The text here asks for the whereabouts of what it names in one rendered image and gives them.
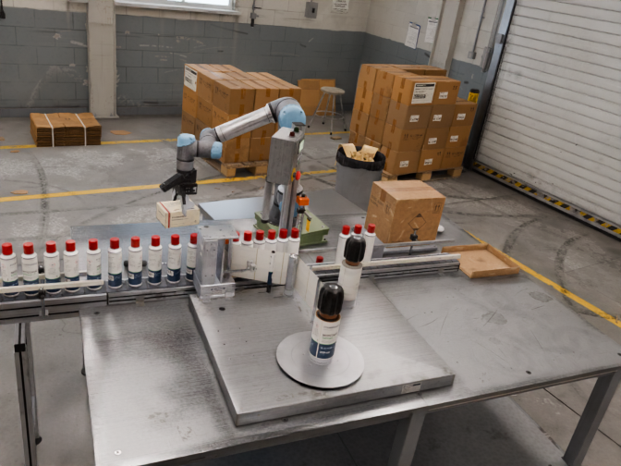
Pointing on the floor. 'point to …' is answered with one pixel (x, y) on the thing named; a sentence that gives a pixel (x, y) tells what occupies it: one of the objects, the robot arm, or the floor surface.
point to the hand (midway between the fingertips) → (177, 210)
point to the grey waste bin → (356, 184)
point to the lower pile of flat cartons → (65, 129)
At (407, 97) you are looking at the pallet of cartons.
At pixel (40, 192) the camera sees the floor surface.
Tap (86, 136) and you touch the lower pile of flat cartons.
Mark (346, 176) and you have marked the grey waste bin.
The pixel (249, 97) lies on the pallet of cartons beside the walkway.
